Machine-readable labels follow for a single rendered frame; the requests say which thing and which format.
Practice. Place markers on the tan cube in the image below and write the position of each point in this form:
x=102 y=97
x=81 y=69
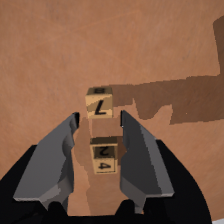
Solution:
x=104 y=158
x=99 y=102

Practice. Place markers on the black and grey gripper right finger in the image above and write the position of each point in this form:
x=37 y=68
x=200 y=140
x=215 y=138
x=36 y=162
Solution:
x=157 y=182

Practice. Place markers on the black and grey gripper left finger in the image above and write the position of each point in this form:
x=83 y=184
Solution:
x=42 y=175

